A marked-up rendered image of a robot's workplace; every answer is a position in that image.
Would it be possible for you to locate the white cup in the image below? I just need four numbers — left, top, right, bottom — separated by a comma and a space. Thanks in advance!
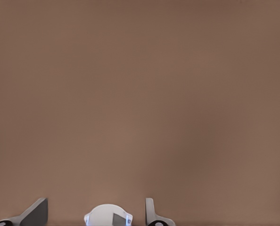
83, 203, 133, 226

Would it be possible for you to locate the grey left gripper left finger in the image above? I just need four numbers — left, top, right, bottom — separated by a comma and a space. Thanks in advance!
0, 197, 49, 226

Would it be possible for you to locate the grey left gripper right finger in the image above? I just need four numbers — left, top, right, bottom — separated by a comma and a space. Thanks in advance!
145, 197, 176, 226

